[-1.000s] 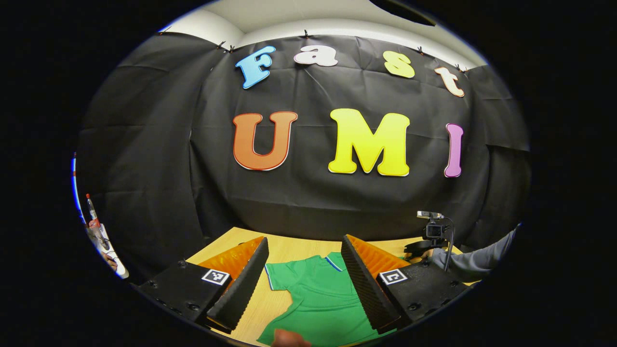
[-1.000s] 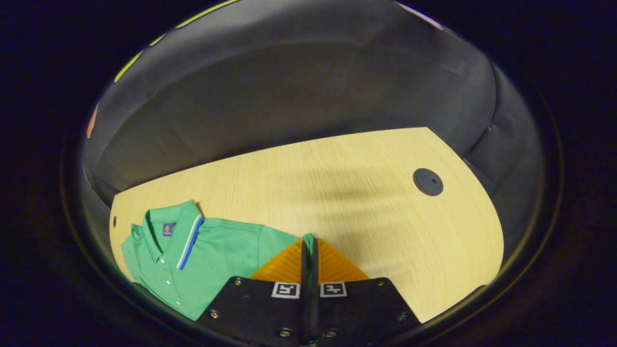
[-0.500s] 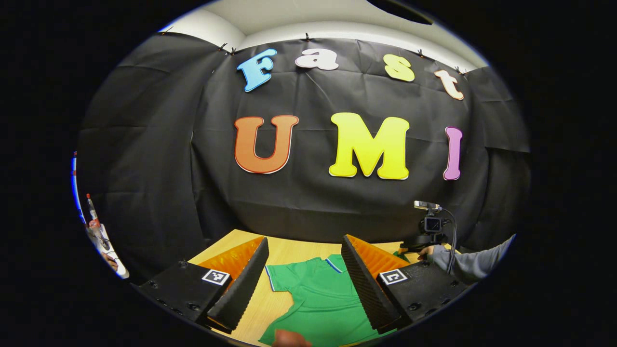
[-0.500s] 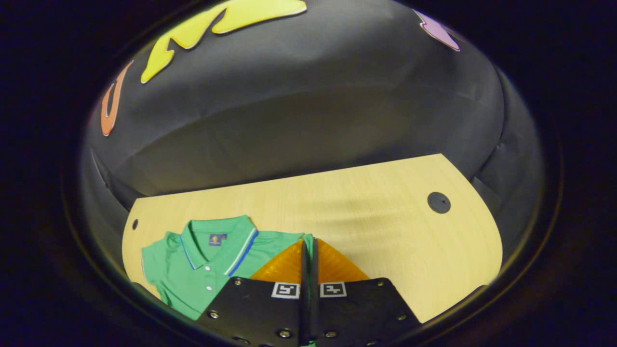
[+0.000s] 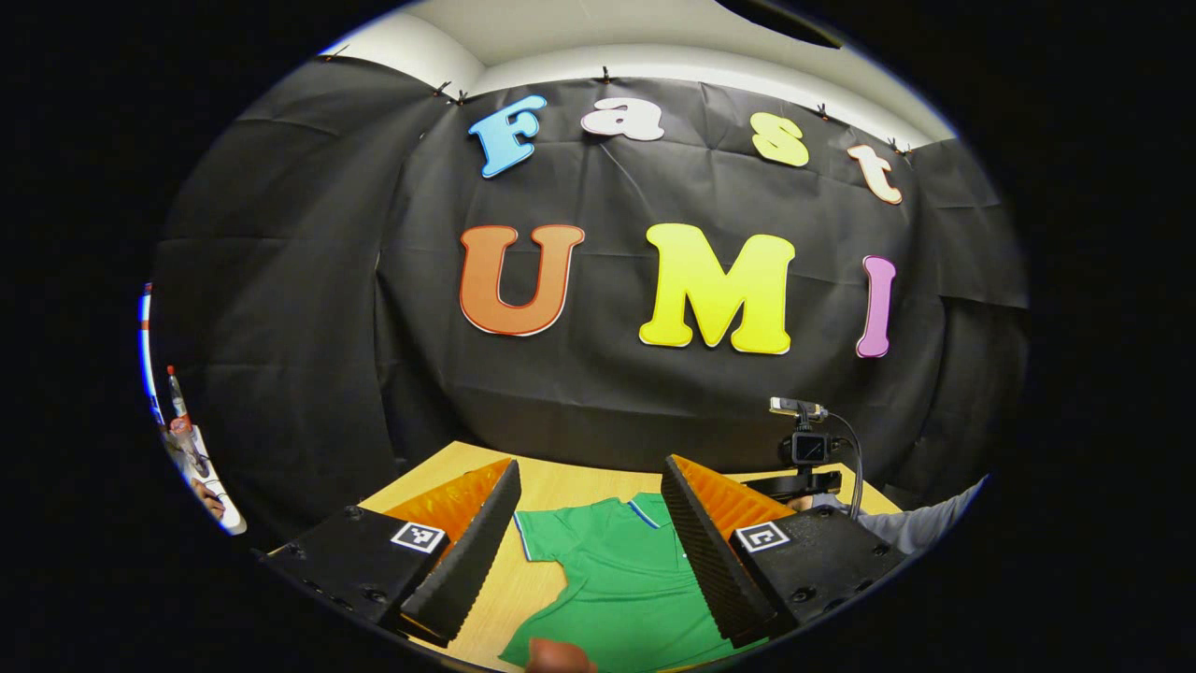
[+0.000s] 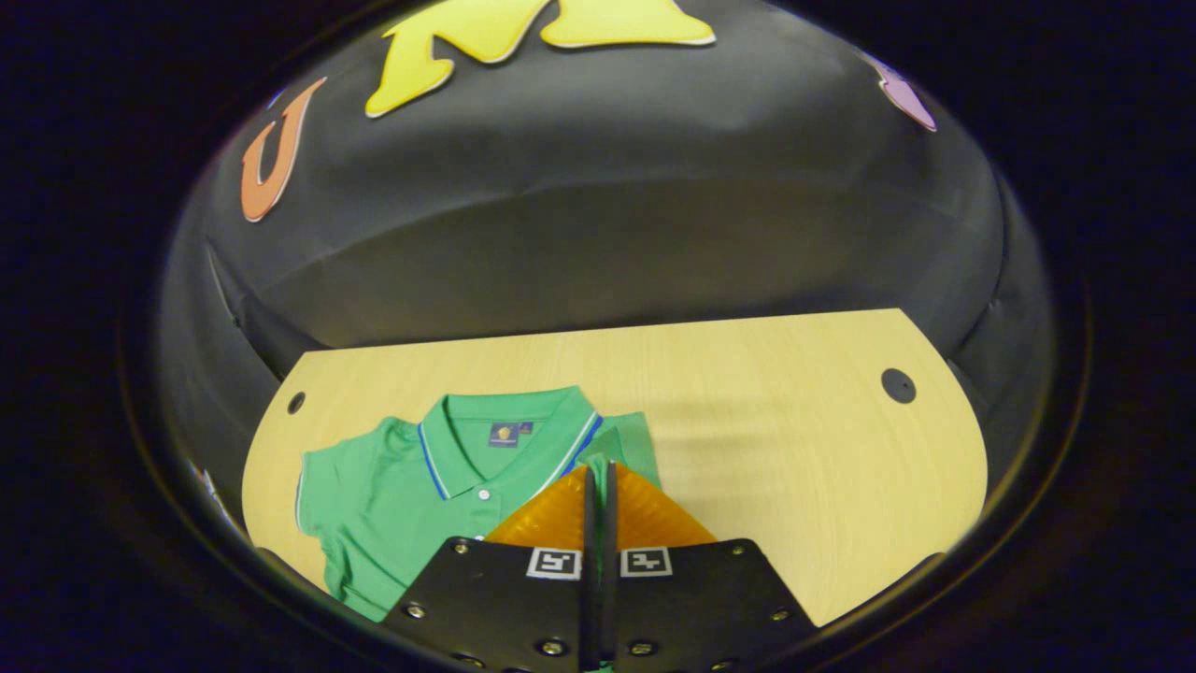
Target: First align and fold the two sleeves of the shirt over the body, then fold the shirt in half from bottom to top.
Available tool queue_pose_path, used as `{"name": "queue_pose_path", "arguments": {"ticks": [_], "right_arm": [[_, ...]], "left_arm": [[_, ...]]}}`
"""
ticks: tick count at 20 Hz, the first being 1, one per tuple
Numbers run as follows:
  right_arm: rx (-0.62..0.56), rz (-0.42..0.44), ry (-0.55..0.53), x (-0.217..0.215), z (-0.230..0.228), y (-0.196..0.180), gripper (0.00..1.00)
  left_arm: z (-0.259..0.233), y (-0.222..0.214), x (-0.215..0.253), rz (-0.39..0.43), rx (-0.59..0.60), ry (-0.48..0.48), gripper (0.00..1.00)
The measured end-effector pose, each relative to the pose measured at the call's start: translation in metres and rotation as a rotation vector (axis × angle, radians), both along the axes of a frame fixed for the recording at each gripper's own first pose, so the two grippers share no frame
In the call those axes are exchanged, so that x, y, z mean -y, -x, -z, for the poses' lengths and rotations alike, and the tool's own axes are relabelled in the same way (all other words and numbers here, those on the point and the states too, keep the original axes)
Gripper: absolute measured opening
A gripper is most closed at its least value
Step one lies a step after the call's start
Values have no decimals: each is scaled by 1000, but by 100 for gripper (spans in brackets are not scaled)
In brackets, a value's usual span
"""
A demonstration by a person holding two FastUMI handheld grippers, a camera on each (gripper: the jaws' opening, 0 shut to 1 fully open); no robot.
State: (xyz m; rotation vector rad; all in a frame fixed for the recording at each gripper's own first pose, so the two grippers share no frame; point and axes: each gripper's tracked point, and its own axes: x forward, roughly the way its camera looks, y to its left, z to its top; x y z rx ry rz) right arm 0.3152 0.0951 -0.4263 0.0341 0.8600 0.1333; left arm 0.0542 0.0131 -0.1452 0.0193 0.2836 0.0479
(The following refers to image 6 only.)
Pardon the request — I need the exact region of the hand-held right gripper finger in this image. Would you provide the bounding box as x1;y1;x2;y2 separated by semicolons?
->
599;460;819;673
378;464;600;673

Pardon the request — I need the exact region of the green T-shirt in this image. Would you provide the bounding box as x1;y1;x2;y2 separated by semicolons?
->
295;385;662;623

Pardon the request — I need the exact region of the black backdrop cloth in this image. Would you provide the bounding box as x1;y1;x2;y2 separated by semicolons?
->
154;0;1061;552

